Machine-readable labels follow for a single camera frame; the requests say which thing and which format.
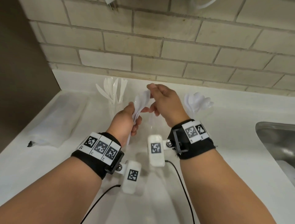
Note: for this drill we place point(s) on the person's left hand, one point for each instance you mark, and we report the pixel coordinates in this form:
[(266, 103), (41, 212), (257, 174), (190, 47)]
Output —
[(119, 122)]

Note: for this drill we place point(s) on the person's right thumb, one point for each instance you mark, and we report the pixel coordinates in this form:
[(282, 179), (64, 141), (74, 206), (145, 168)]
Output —
[(152, 109)]

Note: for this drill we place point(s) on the small black clip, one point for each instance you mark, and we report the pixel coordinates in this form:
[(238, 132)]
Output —
[(30, 144)]

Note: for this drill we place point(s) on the black right wristband with markers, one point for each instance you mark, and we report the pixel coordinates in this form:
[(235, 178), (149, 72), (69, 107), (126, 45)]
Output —
[(196, 140)]

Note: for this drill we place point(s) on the bunch of white plastic knives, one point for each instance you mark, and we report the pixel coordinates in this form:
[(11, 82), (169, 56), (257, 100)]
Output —
[(110, 88)]

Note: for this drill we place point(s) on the person's right forearm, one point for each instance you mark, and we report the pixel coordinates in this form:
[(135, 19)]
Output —
[(225, 189)]

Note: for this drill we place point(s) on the clear plastic bag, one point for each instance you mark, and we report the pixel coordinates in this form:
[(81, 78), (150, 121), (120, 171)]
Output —
[(61, 117)]

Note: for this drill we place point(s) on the black wristband with markers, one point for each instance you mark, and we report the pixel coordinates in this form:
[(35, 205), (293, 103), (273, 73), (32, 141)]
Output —
[(196, 140), (96, 152)]

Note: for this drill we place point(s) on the black left wristband with markers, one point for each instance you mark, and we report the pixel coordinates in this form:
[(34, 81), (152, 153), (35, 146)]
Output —
[(96, 152)]

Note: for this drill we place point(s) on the single white plastic spoon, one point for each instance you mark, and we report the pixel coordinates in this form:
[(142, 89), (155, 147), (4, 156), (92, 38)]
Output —
[(143, 98)]

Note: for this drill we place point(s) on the person's left fingers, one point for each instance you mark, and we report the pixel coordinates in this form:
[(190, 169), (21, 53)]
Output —
[(136, 123)]

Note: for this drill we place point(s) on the person's left forearm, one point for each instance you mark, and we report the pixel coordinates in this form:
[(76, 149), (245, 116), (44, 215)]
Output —
[(46, 193)]

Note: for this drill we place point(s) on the bunch of white plastic spoons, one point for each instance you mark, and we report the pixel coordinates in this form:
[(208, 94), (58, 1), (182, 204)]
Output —
[(198, 100)]

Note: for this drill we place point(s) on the handful of white plastic spoons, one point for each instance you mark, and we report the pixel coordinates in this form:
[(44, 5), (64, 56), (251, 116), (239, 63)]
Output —
[(136, 110)]

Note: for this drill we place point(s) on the stainless steel sink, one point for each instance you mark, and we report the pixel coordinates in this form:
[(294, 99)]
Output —
[(276, 143)]

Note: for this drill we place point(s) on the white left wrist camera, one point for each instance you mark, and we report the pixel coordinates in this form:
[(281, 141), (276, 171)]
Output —
[(131, 177)]

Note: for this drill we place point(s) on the white wall plug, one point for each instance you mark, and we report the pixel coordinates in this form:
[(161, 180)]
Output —
[(111, 4)]

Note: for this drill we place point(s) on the person's right hand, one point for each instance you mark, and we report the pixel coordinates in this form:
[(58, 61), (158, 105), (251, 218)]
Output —
[(169, 103)]

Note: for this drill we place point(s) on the clear cup holding spoons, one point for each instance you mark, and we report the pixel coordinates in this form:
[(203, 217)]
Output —
[(196, 110)]

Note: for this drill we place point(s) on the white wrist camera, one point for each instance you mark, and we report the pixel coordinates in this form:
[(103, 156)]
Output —
[(131, 177), (156, 150)]

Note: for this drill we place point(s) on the clear cup holding knives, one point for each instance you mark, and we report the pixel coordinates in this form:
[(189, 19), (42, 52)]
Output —
[(116, 107)]

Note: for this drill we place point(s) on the dark brown cabinet panel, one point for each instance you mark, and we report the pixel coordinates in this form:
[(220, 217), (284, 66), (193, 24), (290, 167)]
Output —
[(20, 76)]

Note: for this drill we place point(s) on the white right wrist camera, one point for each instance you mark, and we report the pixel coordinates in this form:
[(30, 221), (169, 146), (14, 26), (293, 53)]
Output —
[(156, 150)]

